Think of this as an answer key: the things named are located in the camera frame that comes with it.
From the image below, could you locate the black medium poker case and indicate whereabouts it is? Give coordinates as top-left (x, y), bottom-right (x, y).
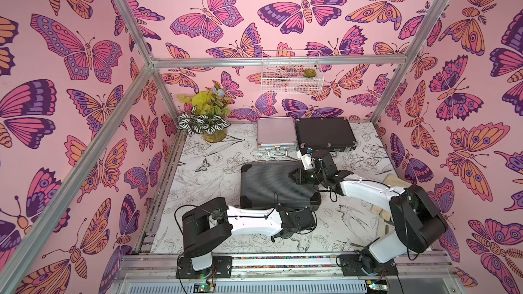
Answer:
top-left (295, 118), bottom-right (358, 154)

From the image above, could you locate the large black poker case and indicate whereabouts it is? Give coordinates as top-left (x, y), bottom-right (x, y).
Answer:
top-left (240, 161), bottom-right (321, 211)

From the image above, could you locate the small silver poker case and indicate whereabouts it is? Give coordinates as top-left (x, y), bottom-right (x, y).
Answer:
top-left (257, 117), bottom-right (298, 155)

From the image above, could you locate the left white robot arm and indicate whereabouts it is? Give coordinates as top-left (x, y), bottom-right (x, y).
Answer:
top-left (177, 193), bottom-right (317, 273)

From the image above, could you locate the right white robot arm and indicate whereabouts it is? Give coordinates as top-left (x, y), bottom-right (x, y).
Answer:
top-left (296, 149), bottom-right (449, 264)

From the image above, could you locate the beige work glove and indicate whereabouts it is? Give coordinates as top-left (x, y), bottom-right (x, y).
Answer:
top-left (371, 173), bottom-right (411, 223)

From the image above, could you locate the small green succulent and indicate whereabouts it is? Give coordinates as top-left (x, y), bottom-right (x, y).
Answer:
top-left (302, 68), bottom-right (317, 78)

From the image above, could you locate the yellow glass plant vase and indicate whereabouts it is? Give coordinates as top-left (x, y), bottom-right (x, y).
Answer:
top-left (202, 129), bottom-right (227, 143)

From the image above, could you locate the striped leaf plant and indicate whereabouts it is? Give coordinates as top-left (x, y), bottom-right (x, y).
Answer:
top-left (177, 114), bottom-right (231, 136)

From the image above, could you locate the yellow-green leafy plant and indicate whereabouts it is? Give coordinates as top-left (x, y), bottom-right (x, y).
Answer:
top-left (177, 84), bottom-right (234, 117)

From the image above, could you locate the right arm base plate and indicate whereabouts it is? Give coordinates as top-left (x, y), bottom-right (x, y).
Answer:
top-left (336, 252), bottom-right (399, 277)

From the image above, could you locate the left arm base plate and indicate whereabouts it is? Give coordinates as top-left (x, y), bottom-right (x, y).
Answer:
top-left (176, 253), bottom-right (232, 279)

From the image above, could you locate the white wire basket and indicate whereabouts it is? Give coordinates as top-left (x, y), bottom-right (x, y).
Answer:
top-left (260, 50), bottom-right (324, 96)

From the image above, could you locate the aluminium front rail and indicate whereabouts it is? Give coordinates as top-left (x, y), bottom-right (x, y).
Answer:
top-left (110, 251), bottom-right (467, 293)

